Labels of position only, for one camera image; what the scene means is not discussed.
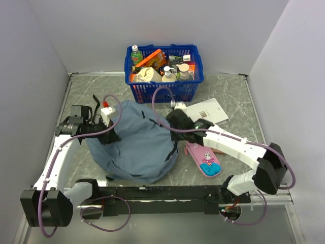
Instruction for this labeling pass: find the aluminium frame rail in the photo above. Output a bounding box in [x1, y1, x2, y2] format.
[249, 191, 294, 205]

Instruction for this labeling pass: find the grey pump bottle beige cap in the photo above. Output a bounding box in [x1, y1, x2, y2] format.
[176, 63, 193, 81]

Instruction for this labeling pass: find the blue plastic shopping basket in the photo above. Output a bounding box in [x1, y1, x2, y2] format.
[124, 44, 205, 104]

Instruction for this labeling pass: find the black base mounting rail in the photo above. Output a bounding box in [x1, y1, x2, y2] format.
[79, 185, 251, 217]

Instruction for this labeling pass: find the blue grey backpack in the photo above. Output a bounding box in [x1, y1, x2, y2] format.
[86, 100, 178, 184]

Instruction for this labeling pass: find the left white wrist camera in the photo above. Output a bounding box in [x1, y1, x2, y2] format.
[100, 101, 116, 127]

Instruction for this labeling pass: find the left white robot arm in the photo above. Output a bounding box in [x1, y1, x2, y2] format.
[20, 105, 119, 227]

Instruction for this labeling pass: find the white notebook with barcode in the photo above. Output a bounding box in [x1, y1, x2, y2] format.
[186, 98, 229, 125]

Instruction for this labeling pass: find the small white barcode box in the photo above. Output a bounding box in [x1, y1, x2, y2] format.
[183, 54, 191, 62]

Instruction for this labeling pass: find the green drink bottle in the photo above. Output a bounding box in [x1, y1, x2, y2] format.
[131, 45, 143, 66]

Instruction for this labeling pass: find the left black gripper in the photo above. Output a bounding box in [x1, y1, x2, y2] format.
[83, 116, 121, 145]

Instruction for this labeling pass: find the orange snack box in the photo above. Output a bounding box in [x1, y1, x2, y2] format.
[135, 49, 167, 69]

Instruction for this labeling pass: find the pink cat pencil case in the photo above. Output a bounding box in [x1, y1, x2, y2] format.
[185, 141, 221, 178]

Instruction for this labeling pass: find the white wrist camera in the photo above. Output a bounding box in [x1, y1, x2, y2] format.
[170, 100, 187, 112]
[100, 101, 116, 127]

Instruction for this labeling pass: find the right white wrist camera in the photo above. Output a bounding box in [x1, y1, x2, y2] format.
[170, 100, 187, 112]

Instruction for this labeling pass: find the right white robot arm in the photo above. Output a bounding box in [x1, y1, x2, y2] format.
[166, 109, 288, 202]

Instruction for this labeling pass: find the orange box in basket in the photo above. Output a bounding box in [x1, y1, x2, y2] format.
[188, 64, 196, 79]

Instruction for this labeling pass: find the beige crumpled paper bag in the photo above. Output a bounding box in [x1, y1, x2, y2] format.
[132, 67, 162, 83]

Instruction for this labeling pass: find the black green product box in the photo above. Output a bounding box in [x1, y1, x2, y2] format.
[168, 54, 183, 68]

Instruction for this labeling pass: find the beige pump bottle white cap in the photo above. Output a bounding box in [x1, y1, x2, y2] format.
[161, 66, 177, 83]

